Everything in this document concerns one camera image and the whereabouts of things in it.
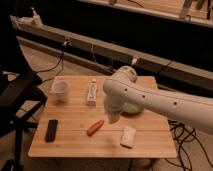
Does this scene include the orange red pepper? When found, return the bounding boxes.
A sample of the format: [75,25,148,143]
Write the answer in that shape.
[87,120,104,136]

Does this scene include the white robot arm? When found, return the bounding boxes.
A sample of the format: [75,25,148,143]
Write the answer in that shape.
[103,66,213,135]

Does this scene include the green bowl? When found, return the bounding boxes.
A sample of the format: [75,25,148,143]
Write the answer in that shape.
[123,103,142,115]

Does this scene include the white toothpaste tube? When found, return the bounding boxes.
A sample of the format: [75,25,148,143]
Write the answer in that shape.
[87,79,97,106]

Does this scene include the white plastic cup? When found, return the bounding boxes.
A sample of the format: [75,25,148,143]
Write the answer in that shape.
[51,81,69,102]

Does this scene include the black rectangular block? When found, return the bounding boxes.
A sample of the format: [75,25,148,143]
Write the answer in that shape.
[45,120,58,142]

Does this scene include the black chair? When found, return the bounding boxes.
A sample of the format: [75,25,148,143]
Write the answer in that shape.
[0,71,47,171]

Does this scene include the white soap dispenser bottle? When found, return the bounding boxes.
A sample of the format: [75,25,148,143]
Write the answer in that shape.
[31,7,43,27]

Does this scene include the white wall plug cable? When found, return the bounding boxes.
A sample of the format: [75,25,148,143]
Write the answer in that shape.
[130,57,139,67]

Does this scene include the black floor cables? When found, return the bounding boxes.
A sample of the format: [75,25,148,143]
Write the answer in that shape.
[164,119,213,169]

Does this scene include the black hanging cable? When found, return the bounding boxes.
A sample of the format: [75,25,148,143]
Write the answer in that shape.
[35,39,72,84]

